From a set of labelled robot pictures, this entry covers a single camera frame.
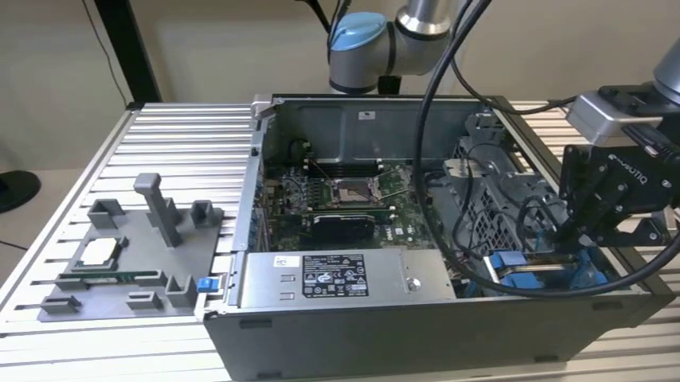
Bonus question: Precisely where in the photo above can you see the silver CPU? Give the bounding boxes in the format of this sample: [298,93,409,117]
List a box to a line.
[76,238,121,268]

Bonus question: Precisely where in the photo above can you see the green RAM stick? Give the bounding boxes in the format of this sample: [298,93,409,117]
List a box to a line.
[59,271,160,280]

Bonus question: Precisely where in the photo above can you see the thin black wall cable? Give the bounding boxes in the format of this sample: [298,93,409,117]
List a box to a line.
[81,0,128,105]

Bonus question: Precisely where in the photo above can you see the green motherboard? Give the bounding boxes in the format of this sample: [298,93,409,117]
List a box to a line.
[259,163,453,254]

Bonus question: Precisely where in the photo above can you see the black open PC case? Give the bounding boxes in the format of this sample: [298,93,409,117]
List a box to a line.
[203,93,676,382]

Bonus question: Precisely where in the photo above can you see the grey metal disk bay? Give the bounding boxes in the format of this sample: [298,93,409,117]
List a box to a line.
[429,113,610,298]

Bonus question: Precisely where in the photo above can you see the silver power supply unit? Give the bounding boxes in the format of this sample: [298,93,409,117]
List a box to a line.
[232,249,459,310]

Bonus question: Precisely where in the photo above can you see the grey parts rack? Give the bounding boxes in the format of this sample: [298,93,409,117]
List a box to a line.
[36,173,224,323]

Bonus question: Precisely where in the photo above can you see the CPU socket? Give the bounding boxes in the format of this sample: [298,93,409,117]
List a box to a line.
[328,178,382,206]

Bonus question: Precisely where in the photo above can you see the black arm base cables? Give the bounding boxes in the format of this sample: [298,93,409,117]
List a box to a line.
[296,0,351,36]

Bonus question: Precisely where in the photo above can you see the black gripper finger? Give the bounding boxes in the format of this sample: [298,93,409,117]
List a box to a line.
[580,209,669,248]
[549,145,613,245]

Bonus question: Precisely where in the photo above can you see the black RAM slot row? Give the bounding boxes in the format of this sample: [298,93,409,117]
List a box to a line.
[303,158,395,179]

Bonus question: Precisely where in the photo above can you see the black disk wire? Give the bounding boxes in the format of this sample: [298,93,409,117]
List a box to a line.
[515,194,568,255]

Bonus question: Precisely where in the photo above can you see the black round stand base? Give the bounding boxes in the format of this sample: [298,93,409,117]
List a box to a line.
[0,170,42,214]

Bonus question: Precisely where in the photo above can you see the metal socket cover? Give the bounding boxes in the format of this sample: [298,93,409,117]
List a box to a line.
[371,168,413,199]

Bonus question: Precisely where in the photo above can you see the empty blue disk carrier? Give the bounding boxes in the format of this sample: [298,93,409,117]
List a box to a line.
[501,274,608,289]

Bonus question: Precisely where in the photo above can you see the hard disk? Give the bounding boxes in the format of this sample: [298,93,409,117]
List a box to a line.
[485,246,612,288]

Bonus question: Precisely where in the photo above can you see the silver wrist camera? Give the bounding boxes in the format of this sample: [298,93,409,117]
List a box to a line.
[564,85,672,146]

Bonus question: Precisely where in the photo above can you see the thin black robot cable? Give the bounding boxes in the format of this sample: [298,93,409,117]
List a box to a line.
[454,0,580,116]

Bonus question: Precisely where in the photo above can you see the black graphics card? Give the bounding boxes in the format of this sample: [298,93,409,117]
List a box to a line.
[306,212,376,246]

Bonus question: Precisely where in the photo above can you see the black metal frame post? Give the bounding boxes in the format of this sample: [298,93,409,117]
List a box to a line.
[93,0,163,105]

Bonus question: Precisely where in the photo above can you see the long black case wire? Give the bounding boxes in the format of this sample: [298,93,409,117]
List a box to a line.
[450,142,511,259]

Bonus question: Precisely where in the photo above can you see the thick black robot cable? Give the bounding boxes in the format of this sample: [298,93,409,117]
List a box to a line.
[413,0,680,298]

